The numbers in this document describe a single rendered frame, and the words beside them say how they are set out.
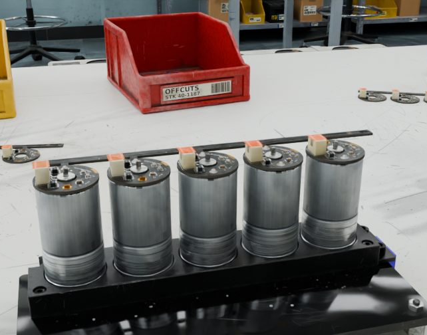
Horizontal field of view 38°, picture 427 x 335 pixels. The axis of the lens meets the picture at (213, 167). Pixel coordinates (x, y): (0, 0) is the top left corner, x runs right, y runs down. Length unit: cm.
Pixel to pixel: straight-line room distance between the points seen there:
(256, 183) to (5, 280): 13
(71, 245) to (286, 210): 9
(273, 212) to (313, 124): 24
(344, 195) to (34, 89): 39
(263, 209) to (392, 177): 16
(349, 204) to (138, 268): 9
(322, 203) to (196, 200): 6
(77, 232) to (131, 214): 2
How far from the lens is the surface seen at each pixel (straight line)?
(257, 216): 26
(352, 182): 26
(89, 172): 24
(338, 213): 27
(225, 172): 24
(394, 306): 26
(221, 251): 25
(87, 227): 24
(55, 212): 24
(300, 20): 453
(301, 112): 51
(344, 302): 26
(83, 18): 467
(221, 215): 25
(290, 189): 25
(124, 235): 25
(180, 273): 25
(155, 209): 24
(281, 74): 63
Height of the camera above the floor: 91
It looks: 23 degrees down
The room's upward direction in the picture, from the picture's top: straight up
